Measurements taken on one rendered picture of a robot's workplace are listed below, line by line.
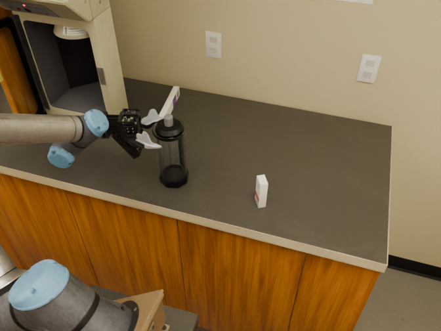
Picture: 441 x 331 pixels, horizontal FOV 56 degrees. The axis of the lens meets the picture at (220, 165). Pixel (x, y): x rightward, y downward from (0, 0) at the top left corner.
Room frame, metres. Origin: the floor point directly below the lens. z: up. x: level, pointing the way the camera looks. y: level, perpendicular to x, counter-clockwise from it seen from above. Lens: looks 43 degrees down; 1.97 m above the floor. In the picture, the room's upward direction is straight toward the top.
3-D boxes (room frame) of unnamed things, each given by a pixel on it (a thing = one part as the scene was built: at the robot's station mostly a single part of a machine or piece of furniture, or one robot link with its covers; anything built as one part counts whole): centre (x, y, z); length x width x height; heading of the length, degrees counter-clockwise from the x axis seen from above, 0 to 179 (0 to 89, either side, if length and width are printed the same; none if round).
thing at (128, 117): (1.05, 0.31, 1.17); 0.12 x 0.08 x 0.09; 87
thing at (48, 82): (1.46, 0.52, 1.19); 0.26 x 0.24 x 0.35; 72
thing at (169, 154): (1.04, 0.16, 1.06); 0.11 x 0.11 x 0.21
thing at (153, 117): (1.11, 0.22, 1.16); 0.09 x 0.03 x 0.06; 123
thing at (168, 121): (1.04, 0.16, 1.18); 0.09 x 0.09 x 0.07
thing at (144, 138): (0.99, 0.22, 1.16); 0.09 x 0.03 x 0.06; 51
